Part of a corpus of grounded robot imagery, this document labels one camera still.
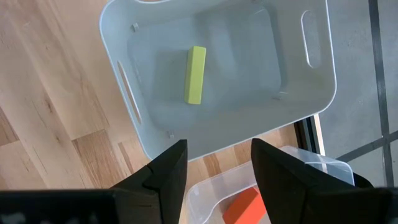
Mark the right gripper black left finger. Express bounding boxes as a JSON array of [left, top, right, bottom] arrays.
[[0, 139, 188, 224]]

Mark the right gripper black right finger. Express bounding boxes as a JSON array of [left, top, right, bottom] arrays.
[[251, 138, 398, 224]]

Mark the long orange block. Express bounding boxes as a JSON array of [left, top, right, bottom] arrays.
[[222, 185, 268, 224]]

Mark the long green block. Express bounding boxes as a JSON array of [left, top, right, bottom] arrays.
[[183, 45, 207, 105]]

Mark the clear plastic bin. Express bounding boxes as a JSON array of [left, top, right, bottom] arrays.
[[185, 145, 355, 224]]

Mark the grey plastic bin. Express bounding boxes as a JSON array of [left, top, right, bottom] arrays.
[[99, 0, 338, 162]]

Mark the black aluminium table frame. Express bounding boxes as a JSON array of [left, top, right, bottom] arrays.
[[294, 116, 317, 153]]

